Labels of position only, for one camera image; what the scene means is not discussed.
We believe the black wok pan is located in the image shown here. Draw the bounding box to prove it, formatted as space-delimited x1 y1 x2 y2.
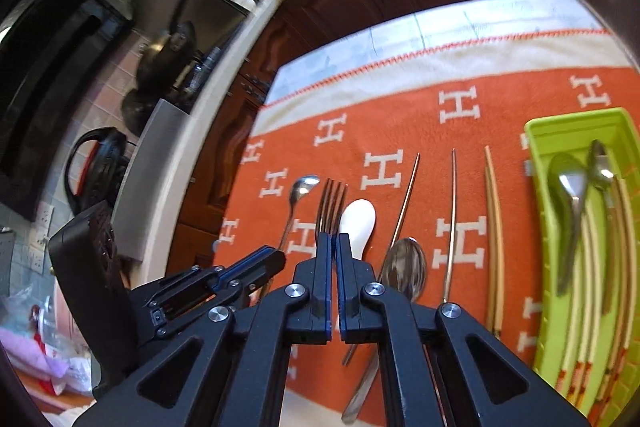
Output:
136 0 196 98

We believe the bamboo chopstick red striped end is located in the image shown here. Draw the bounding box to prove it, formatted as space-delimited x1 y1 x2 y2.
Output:
555 206 602 407

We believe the steel chopstick ridged end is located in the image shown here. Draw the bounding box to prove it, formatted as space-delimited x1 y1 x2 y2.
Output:
442 148 458 303

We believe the white ceramic soup spoon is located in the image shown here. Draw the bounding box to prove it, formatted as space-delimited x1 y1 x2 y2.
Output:
338 199 376 260

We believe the steel fork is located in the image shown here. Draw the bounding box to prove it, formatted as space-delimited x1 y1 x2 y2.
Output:
316 179 348 235

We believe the black electric kettle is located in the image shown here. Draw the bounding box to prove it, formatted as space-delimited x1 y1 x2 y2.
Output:
64 127 129 216

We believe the steel teaspoon gold handle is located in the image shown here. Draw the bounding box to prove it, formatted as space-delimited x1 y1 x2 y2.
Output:
257 173 321 303

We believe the small steel teaspoon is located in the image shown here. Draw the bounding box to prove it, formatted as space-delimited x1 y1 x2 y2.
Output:
588 140 616 315

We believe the orange H-pattern cloth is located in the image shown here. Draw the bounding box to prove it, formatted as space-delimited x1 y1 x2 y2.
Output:
214 27 639 377

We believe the large steel serving spoon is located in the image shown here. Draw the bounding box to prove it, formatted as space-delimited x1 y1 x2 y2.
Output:
547 152 588 296

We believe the steel tablespoon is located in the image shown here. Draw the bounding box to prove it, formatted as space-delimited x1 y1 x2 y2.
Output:
341 237 426 425

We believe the lime green utensil tray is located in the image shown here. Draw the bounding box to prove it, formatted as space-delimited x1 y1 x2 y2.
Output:
525 108 639 426

